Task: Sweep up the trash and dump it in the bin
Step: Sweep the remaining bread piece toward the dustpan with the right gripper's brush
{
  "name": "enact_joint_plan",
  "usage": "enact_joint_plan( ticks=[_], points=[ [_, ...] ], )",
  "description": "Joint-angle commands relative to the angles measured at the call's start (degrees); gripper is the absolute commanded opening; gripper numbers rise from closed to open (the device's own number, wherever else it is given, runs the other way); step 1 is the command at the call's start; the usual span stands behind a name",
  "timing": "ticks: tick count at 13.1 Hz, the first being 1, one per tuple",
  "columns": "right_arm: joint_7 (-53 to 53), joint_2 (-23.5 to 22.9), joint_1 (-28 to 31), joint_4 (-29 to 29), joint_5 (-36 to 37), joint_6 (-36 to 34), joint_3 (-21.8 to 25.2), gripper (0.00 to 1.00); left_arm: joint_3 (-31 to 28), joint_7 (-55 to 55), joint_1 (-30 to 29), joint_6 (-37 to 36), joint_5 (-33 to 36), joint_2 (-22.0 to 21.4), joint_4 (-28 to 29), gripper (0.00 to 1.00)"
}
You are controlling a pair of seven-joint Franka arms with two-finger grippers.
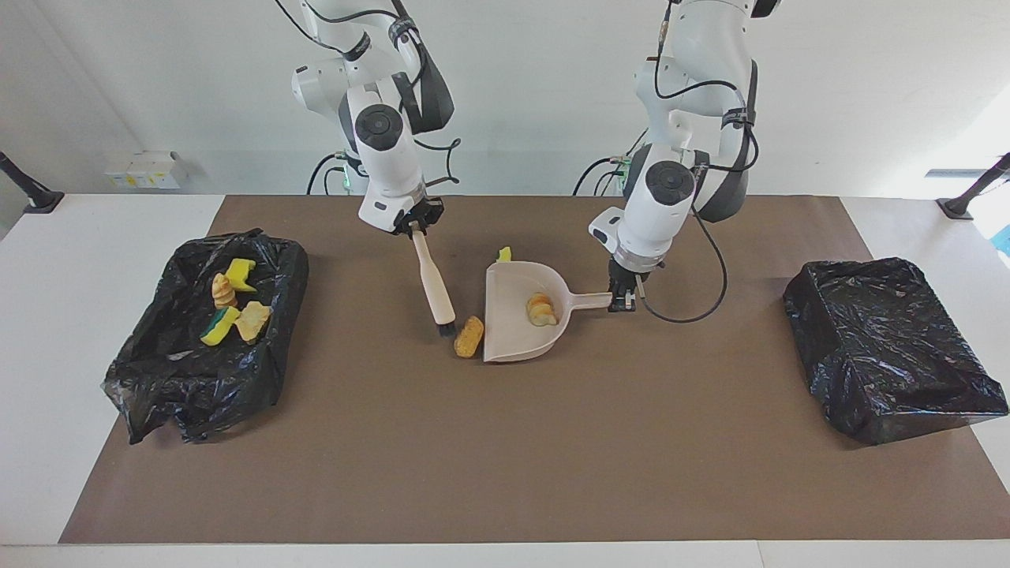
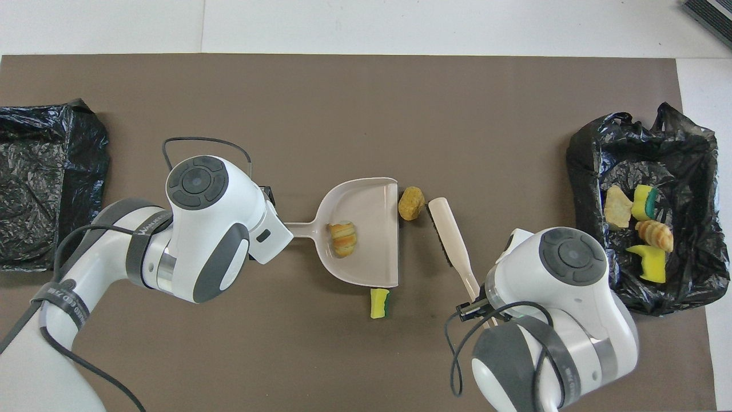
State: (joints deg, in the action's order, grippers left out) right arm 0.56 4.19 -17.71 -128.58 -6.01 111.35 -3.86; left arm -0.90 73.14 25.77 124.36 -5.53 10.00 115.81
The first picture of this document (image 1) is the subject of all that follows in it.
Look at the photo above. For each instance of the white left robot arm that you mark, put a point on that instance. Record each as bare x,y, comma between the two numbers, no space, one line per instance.
655,221

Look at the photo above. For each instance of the white wall outlet box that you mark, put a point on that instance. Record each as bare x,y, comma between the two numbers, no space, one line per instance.
146,170

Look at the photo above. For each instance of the black bag lined bin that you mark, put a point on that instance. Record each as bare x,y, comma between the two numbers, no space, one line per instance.
884,339
197,386

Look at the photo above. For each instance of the blue object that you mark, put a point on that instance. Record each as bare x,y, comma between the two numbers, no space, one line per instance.
1004,241

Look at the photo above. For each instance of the striped croissant piece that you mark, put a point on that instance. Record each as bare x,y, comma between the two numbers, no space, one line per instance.
252,322
542,310
224,291

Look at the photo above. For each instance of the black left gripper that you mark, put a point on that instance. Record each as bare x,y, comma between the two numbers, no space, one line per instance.
628,274

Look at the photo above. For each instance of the brown table mat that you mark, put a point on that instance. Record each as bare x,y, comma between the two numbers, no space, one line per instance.
505,457

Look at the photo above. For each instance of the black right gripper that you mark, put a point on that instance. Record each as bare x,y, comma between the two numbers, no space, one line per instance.
424,215

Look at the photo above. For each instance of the brown oval bread piece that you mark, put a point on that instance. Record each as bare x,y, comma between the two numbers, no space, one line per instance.
469,338

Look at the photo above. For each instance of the notched yellow sponge piece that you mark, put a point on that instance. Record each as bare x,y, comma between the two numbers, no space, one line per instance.
504,255
241,274

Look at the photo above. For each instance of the black camera stand pole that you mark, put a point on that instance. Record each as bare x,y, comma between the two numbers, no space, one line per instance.
959,207
43,201

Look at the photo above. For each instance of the beige plastic dustpan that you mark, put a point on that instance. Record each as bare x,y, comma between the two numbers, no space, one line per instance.
513,315

